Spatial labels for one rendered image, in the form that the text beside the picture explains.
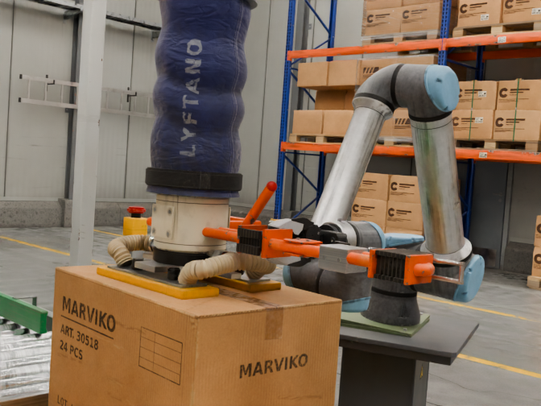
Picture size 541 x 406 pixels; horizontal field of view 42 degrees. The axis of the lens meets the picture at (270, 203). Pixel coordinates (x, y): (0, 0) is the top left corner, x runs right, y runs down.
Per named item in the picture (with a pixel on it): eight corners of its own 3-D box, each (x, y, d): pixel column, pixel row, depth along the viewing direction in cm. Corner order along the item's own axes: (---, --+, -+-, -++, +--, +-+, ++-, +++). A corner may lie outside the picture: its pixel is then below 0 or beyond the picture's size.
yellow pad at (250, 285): (160, 270, 184) (162, 250, 183) (192, 268, 191) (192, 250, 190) (249, 293, 159) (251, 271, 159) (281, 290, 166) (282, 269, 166)
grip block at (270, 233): (233, 253, 150) (234, 225, 149) (266, 251, 157) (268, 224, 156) (260, 258, 144) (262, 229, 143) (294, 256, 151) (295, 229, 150)
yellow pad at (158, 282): (95, 274, 170) (97, 254, 170) (131, 272, 177) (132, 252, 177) (182, 300, 146) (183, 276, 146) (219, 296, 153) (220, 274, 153)
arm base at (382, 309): (372, 305, 242) (375, 277, 241) (427, 317, 234) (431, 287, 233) (352, 316, 226) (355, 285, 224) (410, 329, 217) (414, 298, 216)
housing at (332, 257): (315, 267, 135) (318, 244, 135) (339, 266, 140) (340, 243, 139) (344, 274, 130) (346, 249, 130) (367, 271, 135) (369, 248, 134)
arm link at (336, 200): (362, 53, 196) (270, 279, 179) (402, 54, 189) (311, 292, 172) (378, 76, 205) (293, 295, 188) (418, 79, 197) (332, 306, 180)
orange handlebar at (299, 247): (117, 223, 185) (118, 209, 184) (208, 222, 206) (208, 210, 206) (420, 283, 119) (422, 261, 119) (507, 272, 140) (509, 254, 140)
